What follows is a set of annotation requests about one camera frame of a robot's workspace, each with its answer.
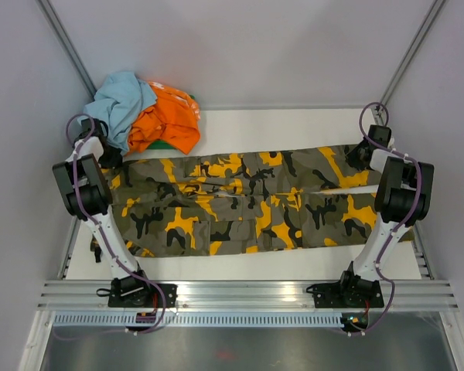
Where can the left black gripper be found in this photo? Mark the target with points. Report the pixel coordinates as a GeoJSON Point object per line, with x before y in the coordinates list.
{"type": "Point", "coordinates": [117, 161]}

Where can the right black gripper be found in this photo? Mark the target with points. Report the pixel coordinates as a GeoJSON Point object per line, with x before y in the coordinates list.
{"type": "Point", "coordinates": [351, 157]}

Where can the camouflage cargo trousers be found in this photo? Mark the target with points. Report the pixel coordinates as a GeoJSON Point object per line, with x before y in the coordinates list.
{"type": "Point", "coordinates": [242, 203]}

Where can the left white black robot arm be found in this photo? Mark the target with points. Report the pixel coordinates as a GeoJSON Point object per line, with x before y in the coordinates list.
{"type": "Point", "coordinates": [86, 195]}

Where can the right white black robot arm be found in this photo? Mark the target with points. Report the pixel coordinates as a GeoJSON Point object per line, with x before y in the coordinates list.
{"type": "Point", "coordinates": [403, 198]}

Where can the light blue garment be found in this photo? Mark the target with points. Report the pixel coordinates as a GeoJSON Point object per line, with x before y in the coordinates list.
{"type": "Point", "coordinates": [118, 103]}

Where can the orange garment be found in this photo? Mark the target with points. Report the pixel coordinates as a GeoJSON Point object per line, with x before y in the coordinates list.
{"type": "Point", "coordinates": [136, 138]}

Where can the right aluminium frame post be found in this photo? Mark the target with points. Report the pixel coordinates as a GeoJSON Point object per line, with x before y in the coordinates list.
{"type": "Point", "coordinates": [417, 42]}

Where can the aluminium frame post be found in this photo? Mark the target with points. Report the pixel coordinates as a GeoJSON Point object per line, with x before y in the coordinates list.
{"type": "Point", "coordinates": [417, 42]}
{"type": "Point", "coordinates": [60, 32]}

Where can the left aluminium frame post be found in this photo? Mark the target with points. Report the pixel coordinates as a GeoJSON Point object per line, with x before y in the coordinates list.
{"type": "Point", "coordinates": [60, 32]}

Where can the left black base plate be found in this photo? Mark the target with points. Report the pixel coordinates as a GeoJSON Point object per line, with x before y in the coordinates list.
{"type": "Point", "coordinates": [138, 294]}

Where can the aluminium mounting rail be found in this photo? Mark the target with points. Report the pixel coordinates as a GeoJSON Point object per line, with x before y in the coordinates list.
{"type": "Point", "coordinates": [289, 296]}

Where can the white slotted cable duct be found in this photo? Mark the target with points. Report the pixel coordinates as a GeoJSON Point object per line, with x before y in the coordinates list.
{"type": "Point", "coordinates": [212, 319]}

